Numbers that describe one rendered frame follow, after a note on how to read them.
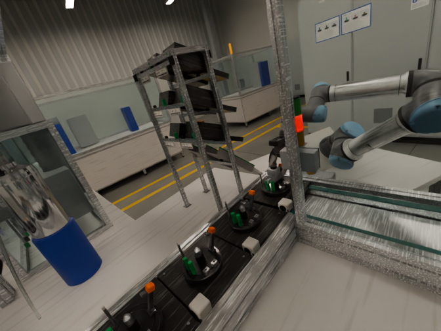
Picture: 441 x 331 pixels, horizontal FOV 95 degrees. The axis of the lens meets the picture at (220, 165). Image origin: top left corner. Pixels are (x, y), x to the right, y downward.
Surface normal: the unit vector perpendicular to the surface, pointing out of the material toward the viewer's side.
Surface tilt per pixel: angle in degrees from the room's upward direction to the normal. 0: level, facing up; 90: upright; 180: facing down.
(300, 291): 0
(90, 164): 90
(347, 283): 0
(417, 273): 90
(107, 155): 90
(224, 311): 0
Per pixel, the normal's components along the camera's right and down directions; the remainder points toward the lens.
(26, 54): 0.61, 0.17
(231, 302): -0.25, -0.89
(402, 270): -0.66, 0.45
